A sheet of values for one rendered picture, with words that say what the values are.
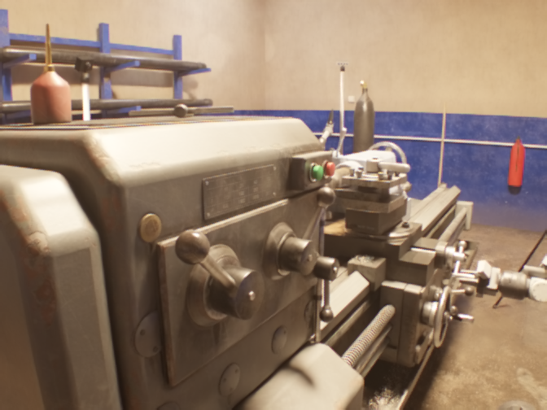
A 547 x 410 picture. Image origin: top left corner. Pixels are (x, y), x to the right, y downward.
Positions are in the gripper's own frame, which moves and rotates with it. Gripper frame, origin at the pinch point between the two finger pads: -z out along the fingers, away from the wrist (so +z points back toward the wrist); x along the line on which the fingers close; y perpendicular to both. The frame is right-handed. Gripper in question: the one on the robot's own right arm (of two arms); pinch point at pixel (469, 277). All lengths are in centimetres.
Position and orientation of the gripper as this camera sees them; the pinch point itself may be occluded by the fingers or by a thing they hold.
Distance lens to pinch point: 154.1
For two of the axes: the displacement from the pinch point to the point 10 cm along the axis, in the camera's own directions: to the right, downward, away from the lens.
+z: 8.5, 1.2, -5.2
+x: -4.0, 7.7, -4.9
